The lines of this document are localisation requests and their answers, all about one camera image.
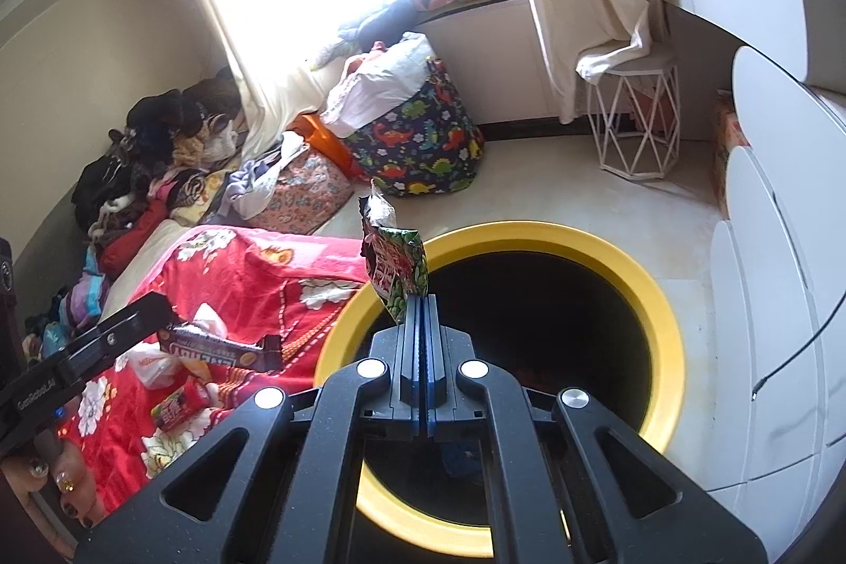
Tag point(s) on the dark blue clothes on sill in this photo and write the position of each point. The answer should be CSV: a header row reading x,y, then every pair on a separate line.
x,y
386,26

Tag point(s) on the white clothes in basket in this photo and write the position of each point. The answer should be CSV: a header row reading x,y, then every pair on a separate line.
x,y
380,84

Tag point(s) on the beige bed sheet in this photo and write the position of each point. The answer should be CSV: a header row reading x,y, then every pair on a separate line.
x,y
155,250

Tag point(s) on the yellow rim trash bin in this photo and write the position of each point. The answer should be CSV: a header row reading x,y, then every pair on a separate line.
x,y
556,307

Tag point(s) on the red colourful candy packet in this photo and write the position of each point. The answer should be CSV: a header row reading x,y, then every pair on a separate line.
x,y
181,405

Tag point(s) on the green black snack wrapper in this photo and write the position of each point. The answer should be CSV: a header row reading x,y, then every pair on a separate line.
x,y
395,257

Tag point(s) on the white wire side table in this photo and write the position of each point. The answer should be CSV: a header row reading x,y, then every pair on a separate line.
x,y
634,112

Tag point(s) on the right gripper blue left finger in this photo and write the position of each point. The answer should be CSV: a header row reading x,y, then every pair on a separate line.
x,y
409,367

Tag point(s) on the cream curtain left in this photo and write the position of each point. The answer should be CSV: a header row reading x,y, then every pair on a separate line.
x,y
264,42

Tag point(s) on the white dressing table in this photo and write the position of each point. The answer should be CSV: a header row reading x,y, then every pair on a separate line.
x,y
803,37

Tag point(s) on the orange plastic item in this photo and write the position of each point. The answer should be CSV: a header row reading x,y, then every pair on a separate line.
x,y
311,129

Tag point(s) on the lavender white clothes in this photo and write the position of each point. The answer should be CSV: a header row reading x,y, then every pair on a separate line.
x,y
250,188

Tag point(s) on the dinosaur print laundry basket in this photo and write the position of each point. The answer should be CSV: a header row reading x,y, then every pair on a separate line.
x,y
428,145

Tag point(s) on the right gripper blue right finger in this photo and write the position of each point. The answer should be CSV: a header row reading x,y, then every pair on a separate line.
x,y
432,370

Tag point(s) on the dark chocolate bar wrapper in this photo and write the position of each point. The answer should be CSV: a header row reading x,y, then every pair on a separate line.
x,y
190,341

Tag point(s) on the pile of dark clothes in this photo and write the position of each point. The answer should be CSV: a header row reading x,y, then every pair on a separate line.
x,y
165,163

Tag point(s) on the orange box under desk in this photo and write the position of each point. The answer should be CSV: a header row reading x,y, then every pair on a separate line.
x,y
727,135

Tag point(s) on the red floral blanket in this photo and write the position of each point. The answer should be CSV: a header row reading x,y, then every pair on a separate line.
x,y
147,409

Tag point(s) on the white plastic bag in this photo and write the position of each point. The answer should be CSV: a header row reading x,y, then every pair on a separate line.
x,y
165,352

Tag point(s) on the floral fabric bag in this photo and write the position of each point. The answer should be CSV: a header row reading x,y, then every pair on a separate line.
x,y
309,191

